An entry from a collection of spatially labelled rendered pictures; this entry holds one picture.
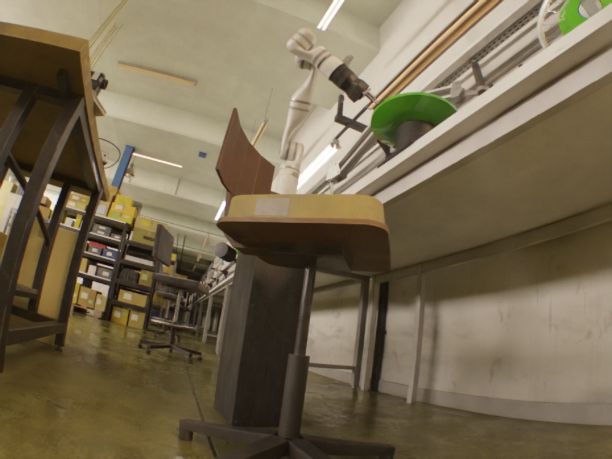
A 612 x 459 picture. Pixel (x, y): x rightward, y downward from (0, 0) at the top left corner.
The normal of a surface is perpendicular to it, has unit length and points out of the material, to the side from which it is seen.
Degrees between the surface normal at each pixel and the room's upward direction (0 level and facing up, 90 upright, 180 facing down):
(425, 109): 159
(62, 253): 90
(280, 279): 90
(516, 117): 90
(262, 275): 90
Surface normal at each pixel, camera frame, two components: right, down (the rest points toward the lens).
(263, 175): 0.84, -0.08
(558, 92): -0.91, -0.24
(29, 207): 0.47, -0.24
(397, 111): -0.37, 0.76
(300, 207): -0.26, -0.36
